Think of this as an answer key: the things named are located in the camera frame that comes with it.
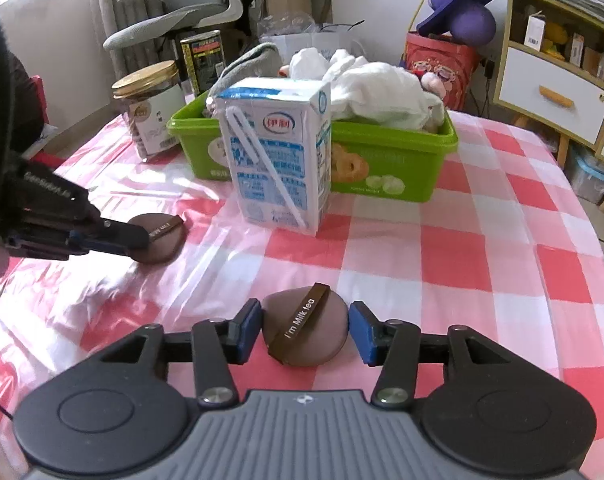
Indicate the brown powder puff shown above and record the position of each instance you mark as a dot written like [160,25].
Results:
[322,340]
[167,250]

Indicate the red snack bucket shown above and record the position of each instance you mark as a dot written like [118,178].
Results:
[452,65]

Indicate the blue white milk carton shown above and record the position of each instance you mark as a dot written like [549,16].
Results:
[282,160]

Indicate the white and red plush toy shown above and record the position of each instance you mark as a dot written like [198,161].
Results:
[377,85]

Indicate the red chair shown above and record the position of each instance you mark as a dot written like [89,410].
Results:
[39,100]

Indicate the clear jar with gold lid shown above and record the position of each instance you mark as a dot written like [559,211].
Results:
[152,125]

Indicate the green plastic bin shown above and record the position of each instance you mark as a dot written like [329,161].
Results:
[382,160]

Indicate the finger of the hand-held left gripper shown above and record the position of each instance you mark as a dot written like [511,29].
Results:
[104,252]
[127,232]

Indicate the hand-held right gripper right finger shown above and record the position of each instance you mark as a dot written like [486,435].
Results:
[364,332]

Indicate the small white box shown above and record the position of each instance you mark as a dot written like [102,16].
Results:
[534,32]

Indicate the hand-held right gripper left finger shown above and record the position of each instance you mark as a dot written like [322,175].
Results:
[246,332]

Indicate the clear storage box blue lid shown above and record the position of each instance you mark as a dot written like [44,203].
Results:
[589,175]

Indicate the white paper bag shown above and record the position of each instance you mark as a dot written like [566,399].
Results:
[302,40]

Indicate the green black tin can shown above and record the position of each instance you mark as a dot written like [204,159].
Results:
[202,60]

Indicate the small brown box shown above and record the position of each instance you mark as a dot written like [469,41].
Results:
[594,62]

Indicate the wooden cabinet with white drawers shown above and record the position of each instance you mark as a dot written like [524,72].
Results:
[547,90]

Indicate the pink plush toy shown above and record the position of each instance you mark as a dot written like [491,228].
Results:
[432,82]

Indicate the red checked tablecloth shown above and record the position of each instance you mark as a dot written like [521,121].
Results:
[482,260]

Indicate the yellow toy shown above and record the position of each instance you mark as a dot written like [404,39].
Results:
[556,40]

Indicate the white radiator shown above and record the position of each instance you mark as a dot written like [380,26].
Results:
[132,62]

